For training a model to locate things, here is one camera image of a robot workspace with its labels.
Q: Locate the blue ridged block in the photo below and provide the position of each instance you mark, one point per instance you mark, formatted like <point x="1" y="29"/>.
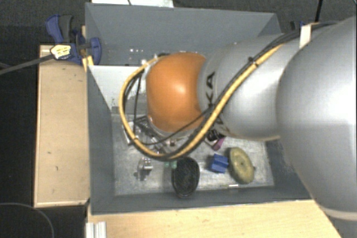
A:
<point x="219" y="163"/>

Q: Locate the grey metal bin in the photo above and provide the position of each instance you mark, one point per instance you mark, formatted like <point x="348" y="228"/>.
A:
<point x="156" y="33"/>

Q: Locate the pale wood flat board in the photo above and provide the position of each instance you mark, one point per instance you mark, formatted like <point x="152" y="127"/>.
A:
<point x="62" y="131"/>

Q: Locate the purple small block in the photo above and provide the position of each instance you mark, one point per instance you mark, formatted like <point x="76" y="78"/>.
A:
<point x="219" y="145"/>

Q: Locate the olive green round disc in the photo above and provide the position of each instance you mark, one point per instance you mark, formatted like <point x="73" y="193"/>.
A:
<point x="241" y="165"/>

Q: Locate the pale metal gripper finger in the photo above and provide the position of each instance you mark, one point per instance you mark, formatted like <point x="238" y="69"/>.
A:
<point x="146" y="163"/>
<point x="142" y="174"/>

